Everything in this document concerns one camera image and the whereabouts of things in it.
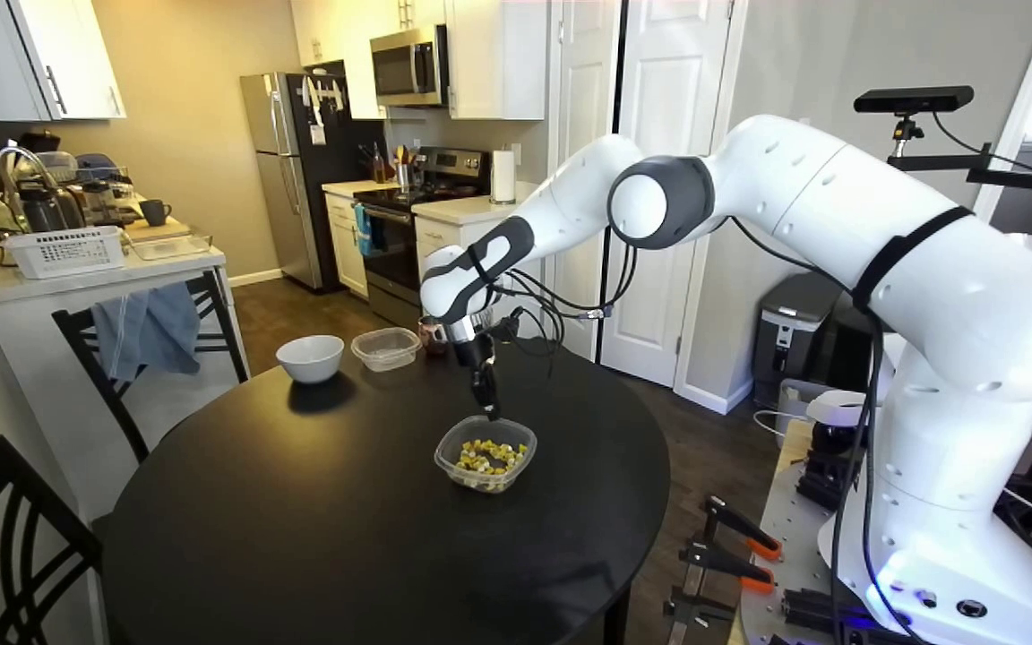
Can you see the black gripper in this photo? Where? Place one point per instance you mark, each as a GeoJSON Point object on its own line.
{"type": "Point", "coordinates": [475, 342]}

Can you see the yellow food pieces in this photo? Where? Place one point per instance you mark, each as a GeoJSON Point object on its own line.
{"type": "Point", "coordinates": [488, 465]}

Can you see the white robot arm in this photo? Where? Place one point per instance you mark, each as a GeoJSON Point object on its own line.
{"type": "Point", "coordinates": [913, 539]}

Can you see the empty clear plastic container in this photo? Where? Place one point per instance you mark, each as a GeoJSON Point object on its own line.
{"type": "Point", "coordinates": [384, 348]}

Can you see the white kitchen counter cabinet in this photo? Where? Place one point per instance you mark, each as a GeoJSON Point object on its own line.
{"type": "Point", "coordinates": [462, 221]}

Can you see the white ceramic bowl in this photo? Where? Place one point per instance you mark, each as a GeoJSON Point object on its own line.
{"type": "Point", "coordinates": [309, 361]}

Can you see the black kitchen stove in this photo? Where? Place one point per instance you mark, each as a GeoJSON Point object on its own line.
{"type": "Point", "coordinates": [387, 222]}

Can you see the white paper towel roll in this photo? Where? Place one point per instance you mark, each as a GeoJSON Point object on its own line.
{"type": "Point", "coordinates": [503, 176]}

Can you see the stainless steel refrigerator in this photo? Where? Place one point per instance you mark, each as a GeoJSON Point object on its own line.
{"type": "Point", "coordinates": [301, 139]}

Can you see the black trash bin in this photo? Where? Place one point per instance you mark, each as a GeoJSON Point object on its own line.
{"type": "Point", "coordinates": [790, 325]}

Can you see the stainless steel microwave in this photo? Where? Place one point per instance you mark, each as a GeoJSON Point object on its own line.
{"type": "Point", "coordinates": [408, 71]}

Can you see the blue cloth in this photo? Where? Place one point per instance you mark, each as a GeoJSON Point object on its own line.
{"type": "Point", "coordinates": [149, 330]}

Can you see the white panel door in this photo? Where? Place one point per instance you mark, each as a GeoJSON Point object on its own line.
{"type": "Point", "coordinates": [667, 104]}

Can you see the black bar stool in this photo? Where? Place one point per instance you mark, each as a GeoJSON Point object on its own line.
{"type": "Point", "coordinates": [212, 336]}

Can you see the white plastic basket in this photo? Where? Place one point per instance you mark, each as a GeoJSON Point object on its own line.
{"type": "Point", "coordinates": [64, 251]}

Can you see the white upper cabinet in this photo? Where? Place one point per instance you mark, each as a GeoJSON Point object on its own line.
{"type": "Point", "coordinates": [53, 63]}

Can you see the orange handled clamp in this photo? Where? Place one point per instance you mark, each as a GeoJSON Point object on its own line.
{"type": "Point", "coordinates": [716, 560]}
{"type": "Point", "coordinates": [762, 542]}

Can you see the orange handled clamp lower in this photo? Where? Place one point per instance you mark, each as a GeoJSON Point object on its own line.
{"type": "Point", "coordinates": [716, 560]}

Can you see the black camera on stand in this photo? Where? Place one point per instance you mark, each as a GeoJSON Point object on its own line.
{"type": "Point", "coordinates": [907, 103]}

